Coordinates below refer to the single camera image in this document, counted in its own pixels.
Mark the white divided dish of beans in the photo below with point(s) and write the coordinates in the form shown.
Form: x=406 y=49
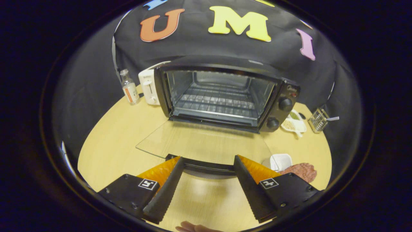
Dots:
x=291 y=125

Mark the small white plastic tray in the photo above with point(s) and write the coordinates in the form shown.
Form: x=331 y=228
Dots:
x=282 y=160

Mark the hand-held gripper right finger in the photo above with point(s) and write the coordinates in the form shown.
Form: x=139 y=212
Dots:
x=249 y=190

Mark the small black disc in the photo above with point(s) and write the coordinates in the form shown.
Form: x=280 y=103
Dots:
x=302 y=116

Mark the red-brown meat slice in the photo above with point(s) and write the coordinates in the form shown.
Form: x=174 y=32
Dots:
x=304 y=170

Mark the black toaster oven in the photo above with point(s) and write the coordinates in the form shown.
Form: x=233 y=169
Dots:
x=285 y=96

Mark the clear glass bottle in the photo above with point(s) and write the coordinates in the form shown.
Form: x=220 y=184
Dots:
x=130 y=91

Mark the white spoon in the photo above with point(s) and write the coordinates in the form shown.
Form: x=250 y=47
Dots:
x=333 y=119

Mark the white bread toaster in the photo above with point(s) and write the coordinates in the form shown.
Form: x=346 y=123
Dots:
x=148 y=87

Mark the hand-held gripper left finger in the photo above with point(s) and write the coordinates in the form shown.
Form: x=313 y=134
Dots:
x=167 y=190

